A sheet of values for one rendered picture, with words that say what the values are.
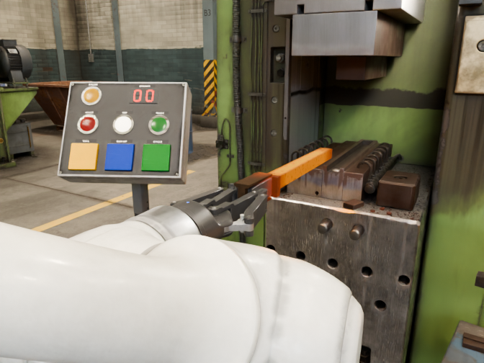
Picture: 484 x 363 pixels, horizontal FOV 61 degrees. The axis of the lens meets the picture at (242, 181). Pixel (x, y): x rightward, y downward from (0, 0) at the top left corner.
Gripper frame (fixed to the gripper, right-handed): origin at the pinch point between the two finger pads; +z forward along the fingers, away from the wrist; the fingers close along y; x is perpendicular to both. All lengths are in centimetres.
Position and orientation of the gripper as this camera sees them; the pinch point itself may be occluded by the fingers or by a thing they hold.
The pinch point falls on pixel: (254, 190)
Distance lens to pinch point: 65.2
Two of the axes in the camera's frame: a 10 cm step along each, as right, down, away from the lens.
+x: -0.1, -9.6, -2.9
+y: 8.8, 1.4, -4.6
